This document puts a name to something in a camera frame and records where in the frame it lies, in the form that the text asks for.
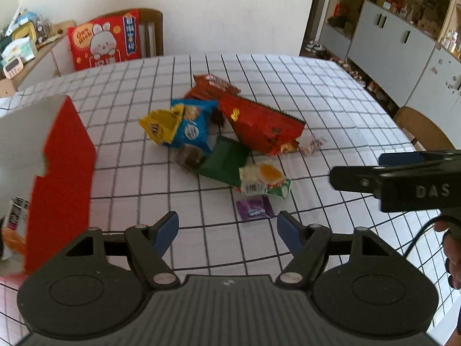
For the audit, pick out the red cardboard box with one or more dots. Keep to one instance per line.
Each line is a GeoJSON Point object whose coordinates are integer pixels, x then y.
{"type": "Point", "coordinates": [65, 173]}

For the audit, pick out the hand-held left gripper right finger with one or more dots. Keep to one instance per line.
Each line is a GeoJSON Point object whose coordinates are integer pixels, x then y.
{"type": "Point", "coordinates": [288, 232]}

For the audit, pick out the wooden slatted chair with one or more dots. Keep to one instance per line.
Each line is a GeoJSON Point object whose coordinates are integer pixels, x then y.
{"type": "Point", "coordinates": [154, 25]}

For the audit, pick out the brown candy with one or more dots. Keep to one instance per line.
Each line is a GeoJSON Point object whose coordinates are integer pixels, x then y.
{"type": "Point", "coordinates": [189, 157]}

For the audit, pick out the pair of shoes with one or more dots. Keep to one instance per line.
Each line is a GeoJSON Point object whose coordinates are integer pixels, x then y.
{"type": "Point", "coordinates": [314, 47]}

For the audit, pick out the small purple packet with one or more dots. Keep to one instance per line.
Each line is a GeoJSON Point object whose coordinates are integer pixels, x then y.
{"type": "Point", "coordinates": [253, 208]}

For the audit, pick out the small white candy wrapper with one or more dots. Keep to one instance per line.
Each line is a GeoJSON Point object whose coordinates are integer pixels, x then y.
{"type": "Point", "coordinates": [311, 146]}

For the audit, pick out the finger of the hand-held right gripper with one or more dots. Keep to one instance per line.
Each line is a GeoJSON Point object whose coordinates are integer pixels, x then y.
{"type": "Point", "coordinates": [399, 158]}
{"type": "Point", "coordinates": [356, 181]}

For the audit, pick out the orange snack packet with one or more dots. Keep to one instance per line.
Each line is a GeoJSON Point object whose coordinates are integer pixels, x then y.
{"type": "Point", "coordinates": [13, 241]}

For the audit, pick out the brown biscuit packet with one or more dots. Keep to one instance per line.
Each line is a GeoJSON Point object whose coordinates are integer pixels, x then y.
{"type": "Point", "coordinates": [212, 84]}

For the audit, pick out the yellow storage tin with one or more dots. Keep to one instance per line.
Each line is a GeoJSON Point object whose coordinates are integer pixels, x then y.
{"type": "Point", "coordinates": [27, 31]}

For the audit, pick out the wooden round-back chair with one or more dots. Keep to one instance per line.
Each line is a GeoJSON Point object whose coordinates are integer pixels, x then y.
{"type": "Point", "coordinates": [417, 126]}

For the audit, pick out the pale green tissue box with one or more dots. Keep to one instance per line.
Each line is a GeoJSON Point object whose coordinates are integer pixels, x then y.
{"type": "Point", "coordinates": [19, 49]}

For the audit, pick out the wooden grey sideboard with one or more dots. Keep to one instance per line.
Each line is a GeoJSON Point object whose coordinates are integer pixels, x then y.
{"type": "Point", "coordinates": [39, 66]}

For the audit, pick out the large red snack packet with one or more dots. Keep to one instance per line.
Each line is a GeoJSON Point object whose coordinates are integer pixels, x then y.
{"type": "Point", "coordinates": [259, 126]}

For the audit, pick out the blue cookie packet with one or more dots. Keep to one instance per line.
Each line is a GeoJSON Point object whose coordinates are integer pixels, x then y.
{"type": "Point", "coordinates": [194, 128]}

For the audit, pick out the white digital timer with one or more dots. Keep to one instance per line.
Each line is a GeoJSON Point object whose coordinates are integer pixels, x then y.
{"type": "Point", "coordinates": [12, 69]}

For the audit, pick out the red rabbit cushion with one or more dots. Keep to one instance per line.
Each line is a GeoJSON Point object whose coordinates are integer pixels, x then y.
{"type": "Point", "coordinates": [104, 39]}

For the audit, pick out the white green egg-print packet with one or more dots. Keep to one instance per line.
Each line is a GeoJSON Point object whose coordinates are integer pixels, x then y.
{"type": "Point", "coordinates": [263, 179]}

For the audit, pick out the green snack packet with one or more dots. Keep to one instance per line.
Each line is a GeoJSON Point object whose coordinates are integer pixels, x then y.
{"type": "Point", "coordinates": [223, 160]}

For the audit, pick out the person's right hand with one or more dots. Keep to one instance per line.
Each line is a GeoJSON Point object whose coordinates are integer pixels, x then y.
{"type": "Point", "coordinates": [450, 248]}

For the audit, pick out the white checked tablecloth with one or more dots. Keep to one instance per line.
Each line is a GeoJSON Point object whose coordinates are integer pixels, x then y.
{"type": "Point", "coordinates": [324, 90]}

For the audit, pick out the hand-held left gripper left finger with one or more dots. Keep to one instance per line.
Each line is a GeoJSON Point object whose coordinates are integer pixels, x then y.
{"type": "Point", "coordinates": [167, 229]}

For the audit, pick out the yellow snack packet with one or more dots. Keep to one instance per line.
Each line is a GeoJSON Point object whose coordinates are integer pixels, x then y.
{"type": "Point", "coordinates": [160, 124]}

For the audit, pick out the tall grey wooden cabinet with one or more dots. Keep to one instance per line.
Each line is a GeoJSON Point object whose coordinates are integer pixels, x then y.
{"type": "Point", "coordinates": [389, 43]}

